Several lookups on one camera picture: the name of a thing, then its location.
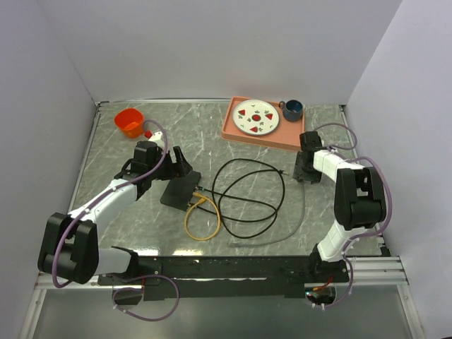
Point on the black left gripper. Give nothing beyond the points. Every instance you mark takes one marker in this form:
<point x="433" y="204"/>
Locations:
<point x="184" y="167"/>

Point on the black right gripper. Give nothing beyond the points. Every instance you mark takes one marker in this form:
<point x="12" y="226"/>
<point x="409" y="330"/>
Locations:
<point x="315" y="177"/>

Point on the black network switch box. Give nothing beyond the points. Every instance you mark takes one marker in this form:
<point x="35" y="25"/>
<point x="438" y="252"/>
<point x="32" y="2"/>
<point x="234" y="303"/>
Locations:
<point x="179" y="191"/>

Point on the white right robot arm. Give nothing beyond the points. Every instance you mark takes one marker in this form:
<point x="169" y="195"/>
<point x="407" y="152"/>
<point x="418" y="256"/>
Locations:
<point x="359" y="201"/>

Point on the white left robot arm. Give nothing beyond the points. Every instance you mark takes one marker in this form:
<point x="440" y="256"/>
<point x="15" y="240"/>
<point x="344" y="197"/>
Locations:
<point x="70" y="246"/>

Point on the salmon pink tray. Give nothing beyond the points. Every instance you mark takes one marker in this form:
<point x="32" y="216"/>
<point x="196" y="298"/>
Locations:
<point x="285" y="137"/>

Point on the dark blue mug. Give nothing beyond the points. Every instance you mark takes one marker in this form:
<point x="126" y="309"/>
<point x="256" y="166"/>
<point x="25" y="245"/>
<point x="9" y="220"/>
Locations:
<point x="292" y="110"/>

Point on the white strawberry pattern plate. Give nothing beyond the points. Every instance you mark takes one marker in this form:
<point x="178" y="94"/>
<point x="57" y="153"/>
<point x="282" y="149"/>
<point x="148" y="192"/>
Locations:
<point x="255" y="117"/>

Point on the orange plastic cup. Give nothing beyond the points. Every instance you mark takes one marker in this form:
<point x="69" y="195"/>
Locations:
<point x="130" y="122"/>

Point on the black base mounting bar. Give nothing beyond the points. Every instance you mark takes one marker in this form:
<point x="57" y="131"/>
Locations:
<point x="162" y="277"/>

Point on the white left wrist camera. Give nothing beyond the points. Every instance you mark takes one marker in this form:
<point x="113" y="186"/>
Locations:
<point x="156" y="137"/>

